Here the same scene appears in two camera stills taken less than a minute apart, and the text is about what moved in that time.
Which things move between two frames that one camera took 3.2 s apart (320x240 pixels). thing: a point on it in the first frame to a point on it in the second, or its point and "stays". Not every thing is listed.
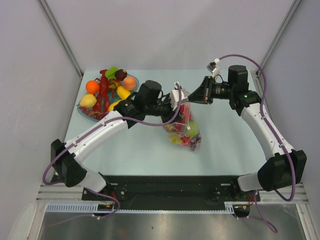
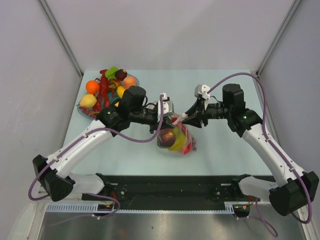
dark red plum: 121,74 stays
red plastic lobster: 102,105 stays
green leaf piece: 110,73 stays
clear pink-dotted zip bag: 185,129 to 176,138
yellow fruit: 175,138 to 179,144
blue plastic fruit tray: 103,92 stays
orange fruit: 92,86 stays
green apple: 194,128 to 176,131
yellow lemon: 122,93 stays
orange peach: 129,83 stays
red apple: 186,113 to 188,149
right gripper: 204,93 to 197,113
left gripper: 171,115 to 166,123
